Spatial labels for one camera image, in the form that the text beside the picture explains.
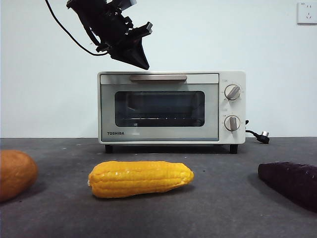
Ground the oven door with beige handle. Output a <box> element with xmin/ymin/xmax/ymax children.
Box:
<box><xmin>100</xmin><ymin>73</ymin><xmax>219</xmax><ymax>142</ymax></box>

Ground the oven knob with slanted grip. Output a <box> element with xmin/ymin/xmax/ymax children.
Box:
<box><xmin>224</xmin><ymin>84</ymin><xmax>242</xmax><ymax>101</ymax></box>

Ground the white Toshiba toaster oven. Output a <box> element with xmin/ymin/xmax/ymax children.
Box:
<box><xmin>97</xmin><ymin>70</ymin><xmax>246</xmax><ymax>154</ymax></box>

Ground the oven knob with upright grip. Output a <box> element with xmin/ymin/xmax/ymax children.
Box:
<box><xmin>223</xmin><ymin>115</ymin><xmax>241</xmax><ymax>132</ymax></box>

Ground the yellow corn cob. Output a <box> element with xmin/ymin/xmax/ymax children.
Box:
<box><xmin>88</xmin><ymin>160</ymin><xmax>195</xmax><ymax>199</ymax></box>

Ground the orange-brown potato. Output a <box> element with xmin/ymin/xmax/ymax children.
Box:
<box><xmin>0</xmin><ymin>149</ymin><xmax>39</xmax><ymax>203</ymax></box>

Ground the pale grey camera box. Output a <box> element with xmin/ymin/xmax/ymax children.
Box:
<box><xmin>118</xmin><ymin>0</ymin><xmax>138</xmax><ymax>9</ymax></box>

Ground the metal wire oven rack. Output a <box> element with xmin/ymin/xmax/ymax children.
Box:
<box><xmin>121</xmin><ymin>117</ymin><xmax>204</xmax><ymax>123</ymax></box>

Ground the black power cable with plug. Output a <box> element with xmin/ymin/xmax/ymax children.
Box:
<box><xmin>244</xmin><ymin>119</ymin><xmax>271</xmax><ymax>144</ymax></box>

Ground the white wall socket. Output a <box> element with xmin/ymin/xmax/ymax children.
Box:
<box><xmin>297</xmin><ymin>1</ymin><xmax>317</xmax><ymax>25</ymax></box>

